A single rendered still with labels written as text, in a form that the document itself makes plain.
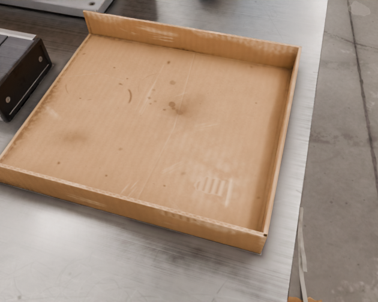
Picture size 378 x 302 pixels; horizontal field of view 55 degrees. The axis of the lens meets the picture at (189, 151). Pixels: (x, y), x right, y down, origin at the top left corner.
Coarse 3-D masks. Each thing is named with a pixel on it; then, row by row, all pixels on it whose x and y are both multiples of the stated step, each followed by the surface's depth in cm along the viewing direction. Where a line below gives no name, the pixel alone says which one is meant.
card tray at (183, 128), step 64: (128, 64) 49; (192, 64) 49; (256, 64) 48; (64, 128) 43; (128, 128) 42; (192, 128) 42; (256, 128) 42; (64, 192) 36; (128, 192) 37; (192, 192) 37; (256, 192) 37
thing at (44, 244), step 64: (128, 0) 58; (192, 0) 58; (256, 0) 58; (320, 0) 57; (64, 64) 50; (0, 128) 43; (0, 192) 38; (0, 256) 34; (64, 256) 34; (128, 256) 34; (192, 256) 34; (256, 256) 34
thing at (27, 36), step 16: (0, 32) 46; (16, 32) 46; (32, 48) 45; (32, 64) 46; (48, 64) 49; (16, 80) 43; (32, 80) 46; (0, 96) 41; (16, 96) 44; (0, 112) 42
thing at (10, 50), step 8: (0, 40) 45; (8, 40) 45; (16, 40) 45; (24, 40) 45; (32, 40) 45; (0, 48) 44; (8, 48) 44; (16, 48) 44; (24, 48) 44; (0, 56) 43; (8, 56) 43; (16, 56) 43; (0, 64) 42; (8, 64) 42; (16, 64) 43; (0, 72) 42; (8, 72) 42; (0, 80) 41
